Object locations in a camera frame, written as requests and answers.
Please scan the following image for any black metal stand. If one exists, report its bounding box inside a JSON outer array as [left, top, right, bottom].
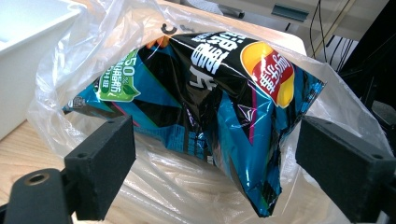
[[337, 0, 396, 125]]

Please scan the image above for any white plastic bin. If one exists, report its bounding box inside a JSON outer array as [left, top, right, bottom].
[[0, 0, 88, 141]]

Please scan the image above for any clear plastic bag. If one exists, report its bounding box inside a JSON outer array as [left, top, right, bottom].
[[26, 0, 394, 224]]

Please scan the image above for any grey-green drawer handle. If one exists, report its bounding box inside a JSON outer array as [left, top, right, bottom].
[[270, 3, 310, 22]]

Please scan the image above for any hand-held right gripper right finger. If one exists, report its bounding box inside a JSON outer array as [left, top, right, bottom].
[[294, 115, 396, 224]]

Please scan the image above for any black cable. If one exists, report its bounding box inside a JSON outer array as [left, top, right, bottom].
[[309, 0, 328, 63]]

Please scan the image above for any blue and black chips bag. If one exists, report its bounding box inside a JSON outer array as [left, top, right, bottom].
[[62, 31, 326, 218]]

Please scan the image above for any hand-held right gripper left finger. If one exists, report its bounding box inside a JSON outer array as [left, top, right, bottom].
[[64, 115, 137, 222]]

